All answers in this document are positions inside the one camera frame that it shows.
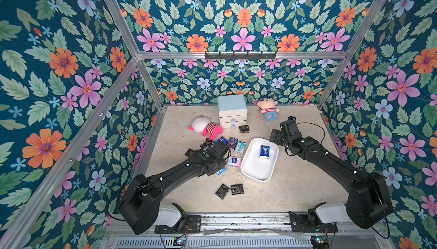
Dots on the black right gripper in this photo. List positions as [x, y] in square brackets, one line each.
[285, 130]

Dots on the light blue tissue pack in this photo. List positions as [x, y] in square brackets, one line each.
[221, 171]

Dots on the dark blue tissue pack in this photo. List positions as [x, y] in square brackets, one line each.
[264, 152]

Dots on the white oval storage tray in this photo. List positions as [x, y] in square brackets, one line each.
[253, 167]

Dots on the white blue tissue pack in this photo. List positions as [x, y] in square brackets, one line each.
[234, 162]

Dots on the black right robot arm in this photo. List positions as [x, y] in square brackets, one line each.
[368, 200]

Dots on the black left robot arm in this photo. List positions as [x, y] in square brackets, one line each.
[140, 204]

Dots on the dark purple packet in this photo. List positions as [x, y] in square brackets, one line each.
[232, 143]

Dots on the teal tissue pack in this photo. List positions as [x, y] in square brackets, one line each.
[240, 147]

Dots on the white pink plush toy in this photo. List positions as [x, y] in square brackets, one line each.
[203, 125]

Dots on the black packet near cabinet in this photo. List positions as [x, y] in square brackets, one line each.
[244, 129]

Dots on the black packet front left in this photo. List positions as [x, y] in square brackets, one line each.
[222, 191]

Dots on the small blue-top drawer cabinet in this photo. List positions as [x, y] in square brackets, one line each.
[233, 111]

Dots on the black packet front right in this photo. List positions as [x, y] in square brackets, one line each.
[237, 189]

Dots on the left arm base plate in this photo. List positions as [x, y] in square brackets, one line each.
[186, 225]

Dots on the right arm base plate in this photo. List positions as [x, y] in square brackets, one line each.
[310, 223]

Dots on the black hook rail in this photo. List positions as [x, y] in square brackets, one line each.
[230, 56]

